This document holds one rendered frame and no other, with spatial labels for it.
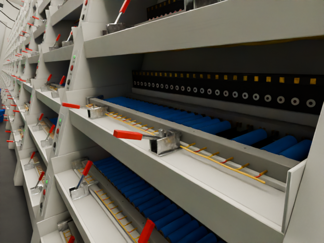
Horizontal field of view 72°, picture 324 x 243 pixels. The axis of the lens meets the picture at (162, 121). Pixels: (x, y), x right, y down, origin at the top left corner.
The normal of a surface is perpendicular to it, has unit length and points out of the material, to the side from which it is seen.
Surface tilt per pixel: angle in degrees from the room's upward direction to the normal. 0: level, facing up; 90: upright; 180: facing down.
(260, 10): 111
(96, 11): 90
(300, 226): 90
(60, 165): 90
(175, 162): 21
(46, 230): 90
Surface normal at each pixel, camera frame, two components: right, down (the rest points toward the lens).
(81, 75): 0.58, 0.19
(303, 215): -0.77, -0.15
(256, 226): -0.81, 0.21
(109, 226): -0.06, -0.96
